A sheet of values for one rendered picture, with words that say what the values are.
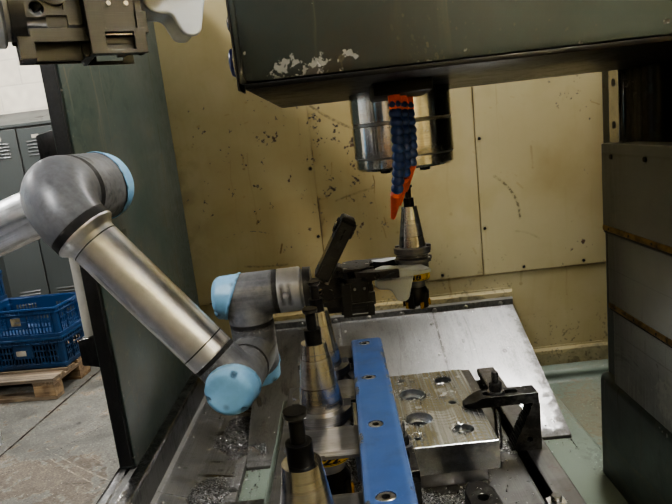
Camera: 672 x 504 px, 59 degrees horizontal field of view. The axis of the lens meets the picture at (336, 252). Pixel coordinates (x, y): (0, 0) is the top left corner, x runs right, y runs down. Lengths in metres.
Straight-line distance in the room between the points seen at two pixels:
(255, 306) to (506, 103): 1.30
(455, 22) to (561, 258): 1.57
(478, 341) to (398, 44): 1.45
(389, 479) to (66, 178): 0.65
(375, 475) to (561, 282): 1.75
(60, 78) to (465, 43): 0.90
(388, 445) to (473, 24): 0.43
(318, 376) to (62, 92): 0.92
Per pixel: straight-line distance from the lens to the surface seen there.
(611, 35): 0.72
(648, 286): 1.22
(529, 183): 2.09
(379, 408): 0.60
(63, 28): 0.64
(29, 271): 5.79
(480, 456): 1.03
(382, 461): 0.51
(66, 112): 1.34
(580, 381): 2.22
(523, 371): 1.92
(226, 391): 0.88
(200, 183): 2.03
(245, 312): 0.99
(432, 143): 0.91
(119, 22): 0.64
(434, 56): 0.66
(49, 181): 0.94
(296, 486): 0.39
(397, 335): 2.01
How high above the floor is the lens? 1.49
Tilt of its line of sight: 11 degrees down
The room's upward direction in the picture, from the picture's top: 6 degrees counter-clockwise
